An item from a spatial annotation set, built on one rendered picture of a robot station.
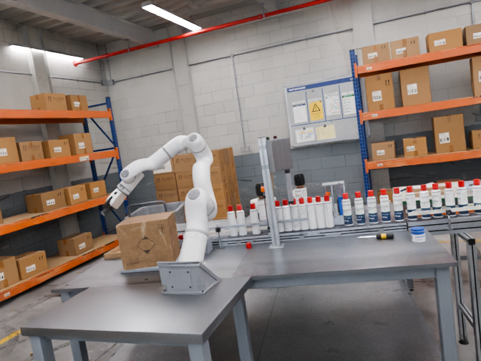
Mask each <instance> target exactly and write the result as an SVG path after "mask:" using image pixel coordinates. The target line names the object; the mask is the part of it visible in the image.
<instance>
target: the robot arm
mask: <svg viewBox="0 0 481 361"><path fill-rule="evenodd" d="M188 148H189V149H190V150H191V152H192V153H193V155H194V156H195V159H196V163H195V164H194V165H193V185H194V188H193V189H191V190H190V191H189V192H188V194H187V196H186V198H185V217H186V222H187V226H186V230H185V235H184V239H183V245H182V248H181V252H180V258H179V261H199V262H201V263H202V264H203V265H204V266H205V262H204V263H203V259H204V256H205V248H206V244H207V240H208V233H209V225H208V222H209V221H212V220H213V219H214V218H215V217H216V215H217V212H218V208H217V203H216V200H215V196H214V192H213V188H212V185H211V181H210V165H211V164H212V163H213V154H212V152H211V150H210V148H209V147H208V145H207V143H206V142H205V140H204V139H203V137H202V136H201V135H199V134H197V133H191V134H190V135H189V136H186V135H179V136H177V137H175V138H173V139H172V140H171V141H170V142H168V143H167V144H165V145H164V146H162V147H161V149H159V150H158V151H157V152H155V153H154V154H152V155H151V156H150V157H149V158H143V159H139V160H136V161H134V162H132V163H130V164H129V165H128V166H127V167H126V168H124V169H123V170H122V171H121V173H120V177H121V179H122V181H121V182H120V184H118V186H117V187H118V188H117V189H116V190H114V191H113V192H112V193H111V194H110V196H109V197H108V198H107V200H106V203H105V205H106V206H105V207H104V209H103V210H102V211H101V212H100V213H101V214H102V215H103V216H106V215H107V214H108V213H109V211H111V210H112V209H118V208H119V207H120V205H121V204H122V202H123V201H124V200H125V198H126V196H127V195H129V194H130V193H131V192H132V190H133V189H134V188H135V186H136V185H137V184H138V183H139V182H140V181H141V180H142V178H143V177H144V176H145V175H144V173H143V171H145V170H157V169H158V168H160V167H161V166H163V165H164V164H166V162H168V161H169V160H170V159H172V158H173V157H175V156H176V155H177V154H178V153H180V152H182V151H185V150H187V149H188Z"/></svg>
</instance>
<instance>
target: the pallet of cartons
mask: <svg viewBox="0 0 481 361"><path fill-rule="evenodd" d="M211 152H212V154H213V163H212V164H211V165H210V181H211V185H212V188H213V192H214V196H215V200H216V203H217V208H218V212H217V215H216V217H215V218H214V219H213V220H221V219H228V215H227V212H228V206H233V211H234V212H235V217H236V218H237V215H236V211H237V205H239V204H241V201H240V196H239V190H238V182H237V177H236V171H235V162H234V157H233V148H232V147H229V148H219V149H214V150H211ZM195 163H196V159H195V156H194V155H193V153H186V154H180V155H176V156H175V157H173V158H172V159H170V160H169V161H168V162H166V164H164V165H163V166H161V167H160V168H158V169H157V170H153V171H152V172H153V175H154V182H155V189H156V196H157V200H158V201H164V202H165V203H172V202H178V201H185V198H186V196H187V194H188V192H189V191H190V190H191V189H193V188H194V185H193V165H194V164H195ZM213 220H212V221H213Z"/></svg>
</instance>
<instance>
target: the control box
mask: <svg viewBox="0 0 481 361"><path fill-rule="evenodd" d="M266 149H267V154H268V164H269V169H270V173H275V172H279V171H282V170H287V169H290V168H293V162H292V157H291V146H290V140H289V138H280V139H275V140H267V141H266Z"/></svg>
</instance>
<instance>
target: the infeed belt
mask: <svg viewBox="0 0 481 361"><path fill-rule="evenodd" d="M378 222H379V223H377V224H370V223H369V222H366V224H365V225H363V226H375V225H384V224H392V223H407V222H406V221H405V220H404V221H402V222H396V221H395V220H391V223H382V221H378ZM352 227H360V226H358V225H357V223H354V224H353V226H345V225H335V227H333V228H324V229H314V230H310V229H309V230H306V231H320V230H329V229H337V228H352ZM296 232H304V231H302V230H300V231H290V232H283V233H279V234H288V233H296ZM265 235H268V231H266V232H261V234H259V235H253V233H250V234H247V236H240V234H238V236H236V237H230V235H227V236H220V239H232V238H241V237H249V236H265ZM217 239H218V236H211V240H217Z"/></svg>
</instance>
